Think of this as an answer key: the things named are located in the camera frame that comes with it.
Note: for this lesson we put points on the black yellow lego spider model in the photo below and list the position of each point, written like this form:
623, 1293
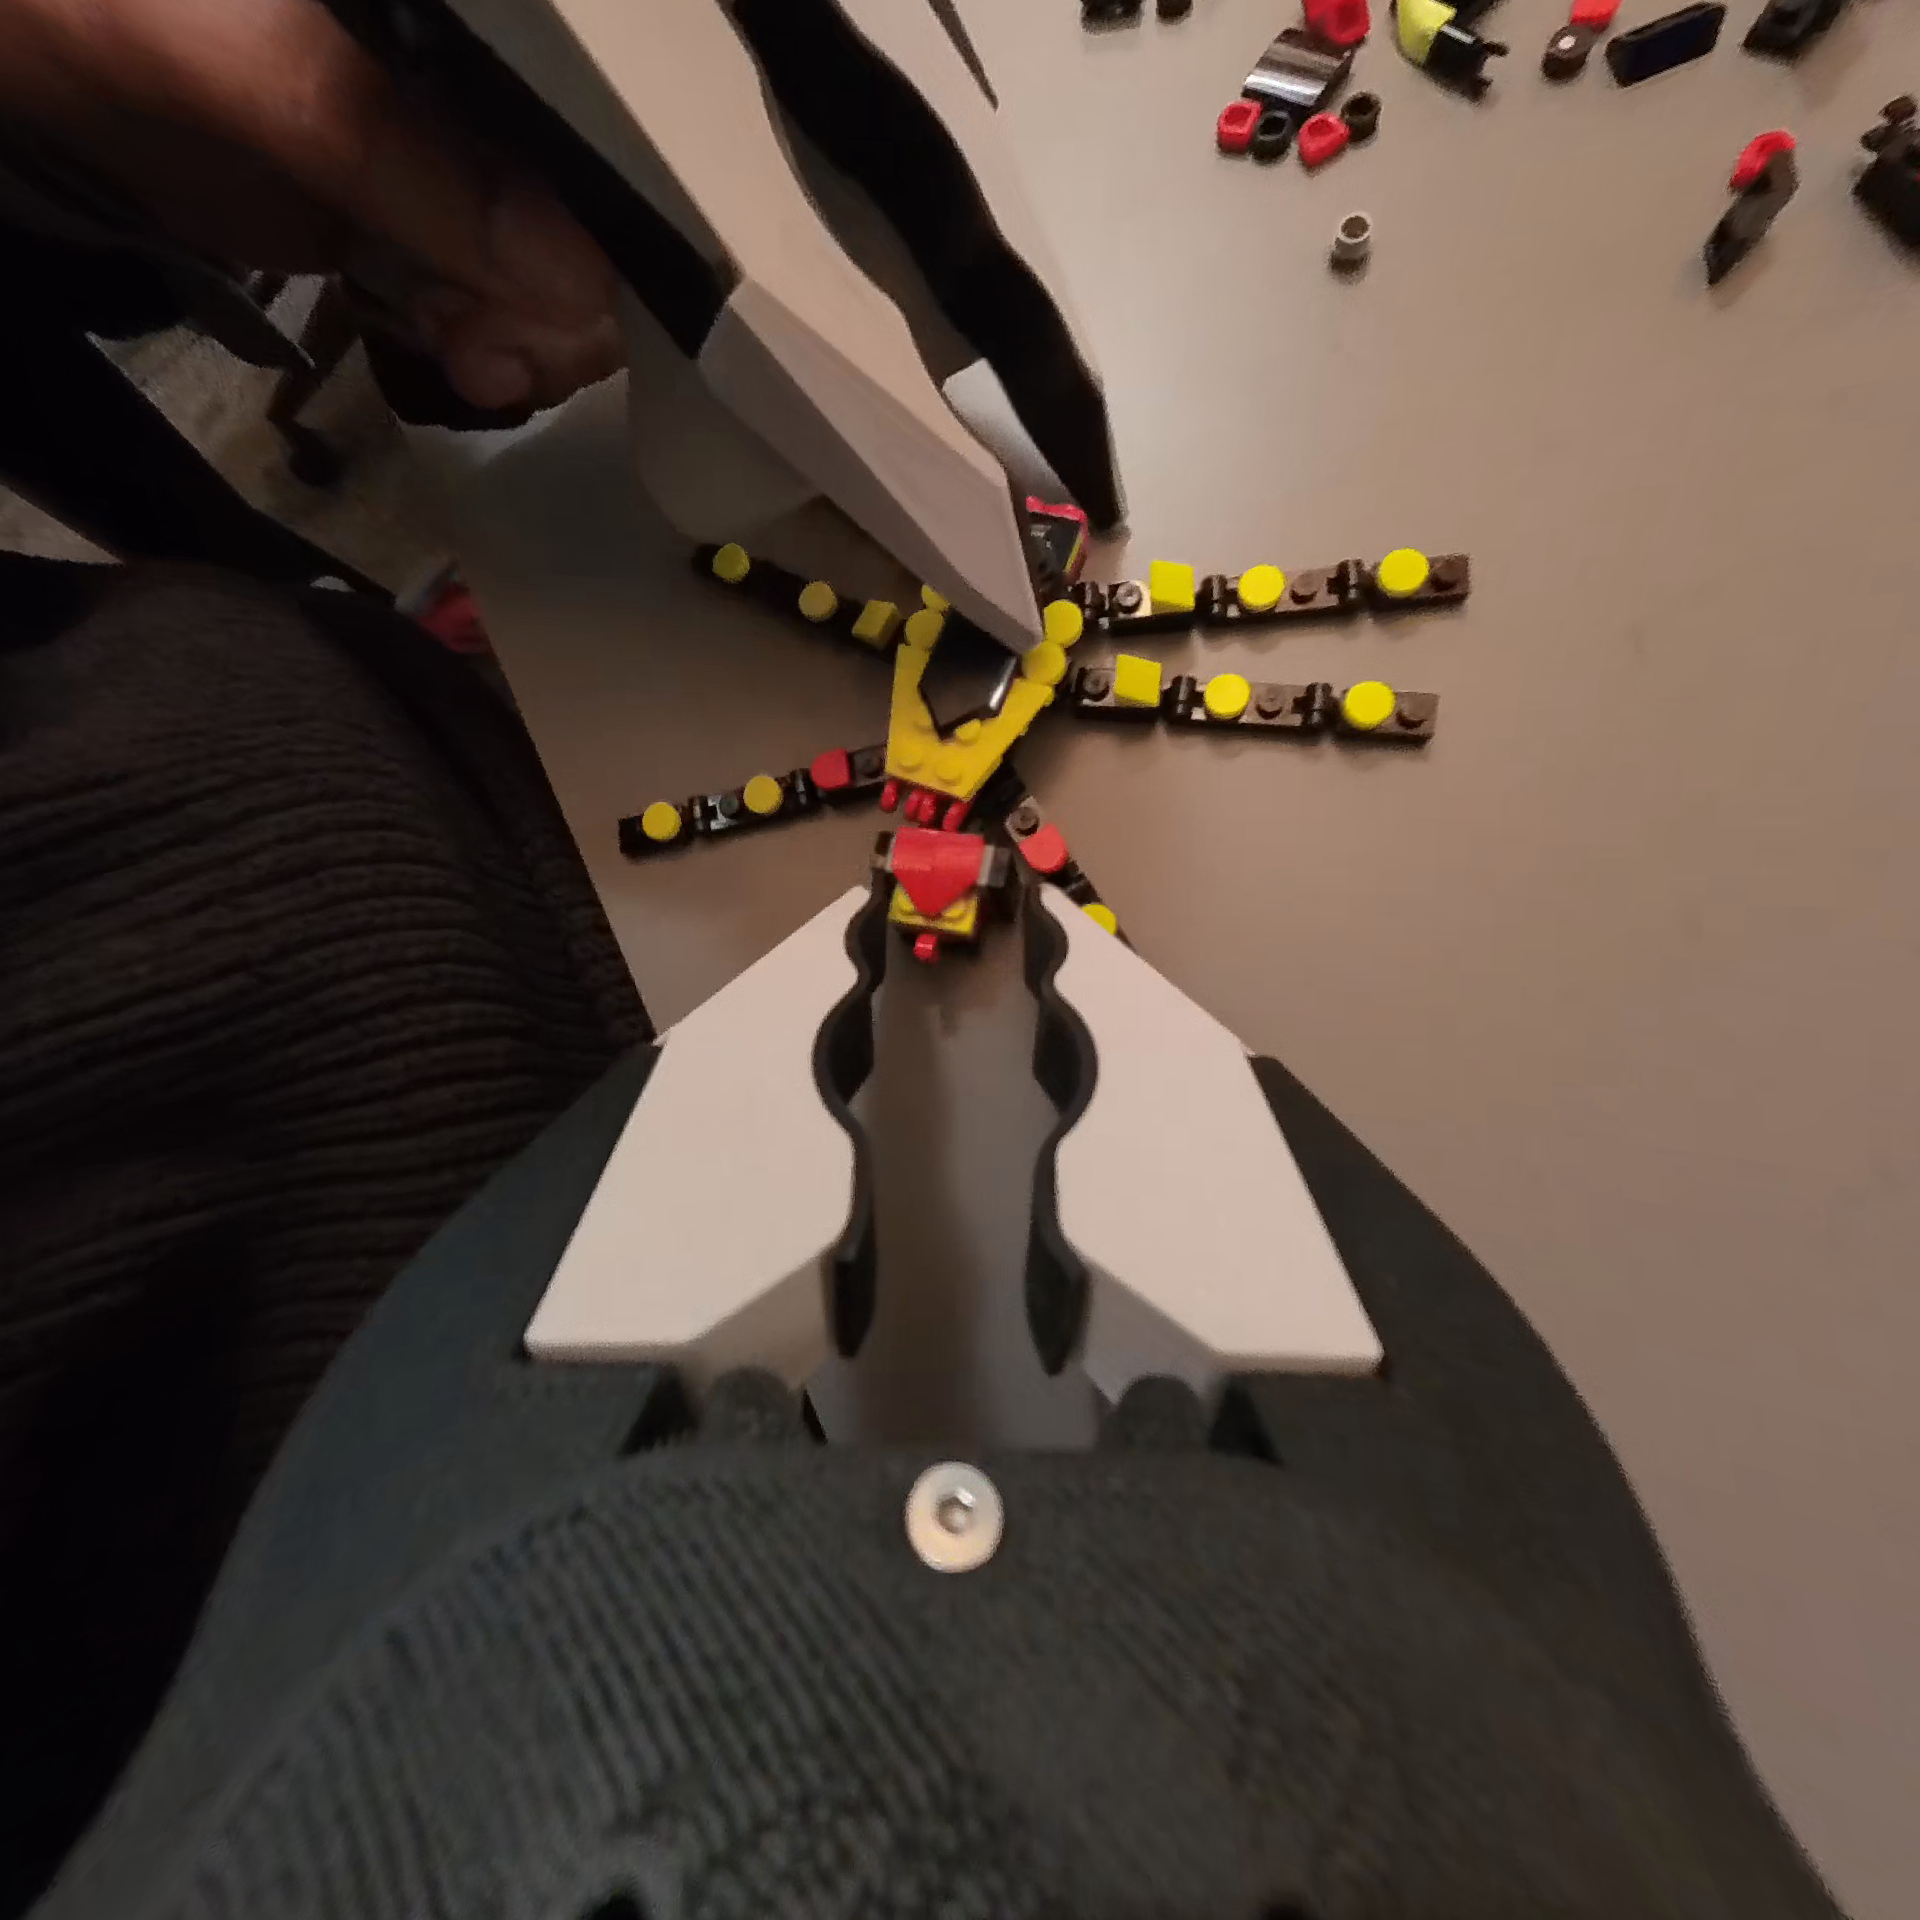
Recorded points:
938, 744

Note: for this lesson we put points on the small red object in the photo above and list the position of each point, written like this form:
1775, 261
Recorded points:
448, 610

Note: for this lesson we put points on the black round white-centred lego plate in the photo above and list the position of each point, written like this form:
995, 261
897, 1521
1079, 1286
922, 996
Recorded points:
1569, 53

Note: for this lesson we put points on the black lego bracket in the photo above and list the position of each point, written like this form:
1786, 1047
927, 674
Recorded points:
1745, 233

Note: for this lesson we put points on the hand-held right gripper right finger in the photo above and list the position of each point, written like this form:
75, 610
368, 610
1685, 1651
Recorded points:
1216, 1201

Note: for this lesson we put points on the small black lego slope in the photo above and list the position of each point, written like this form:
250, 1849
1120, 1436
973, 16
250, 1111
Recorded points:
1665, 43

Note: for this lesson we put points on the yellow black lego slope assembly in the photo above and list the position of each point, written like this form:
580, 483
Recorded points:
1441, 36

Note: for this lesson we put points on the black office chair base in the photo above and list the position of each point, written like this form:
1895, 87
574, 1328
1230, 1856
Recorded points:
309, 412

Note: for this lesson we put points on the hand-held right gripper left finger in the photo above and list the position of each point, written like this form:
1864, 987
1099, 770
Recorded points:
707, 1171

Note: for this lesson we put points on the person's left hand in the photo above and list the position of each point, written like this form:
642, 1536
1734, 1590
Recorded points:
493, 315

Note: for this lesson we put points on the red yellow lego head assembly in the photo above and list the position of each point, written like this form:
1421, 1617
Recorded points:
938, 887

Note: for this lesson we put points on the black lego piece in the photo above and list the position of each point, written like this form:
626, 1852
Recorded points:
1118, 11

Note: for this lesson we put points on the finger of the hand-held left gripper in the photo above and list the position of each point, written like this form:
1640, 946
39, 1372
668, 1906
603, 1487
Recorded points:
960, 228
841, 378

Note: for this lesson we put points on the large black lego slope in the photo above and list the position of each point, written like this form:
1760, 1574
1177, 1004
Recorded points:
1795, 21

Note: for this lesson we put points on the dark knit sweater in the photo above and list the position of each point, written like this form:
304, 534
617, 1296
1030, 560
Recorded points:
268, 1125

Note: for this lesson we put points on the red lego piece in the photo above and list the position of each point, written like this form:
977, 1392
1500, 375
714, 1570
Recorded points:
1335, 18

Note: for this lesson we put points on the red half-round lego tile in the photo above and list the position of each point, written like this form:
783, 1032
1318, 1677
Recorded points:
1596, 11
1764, 158
1240, 127
1319, 139

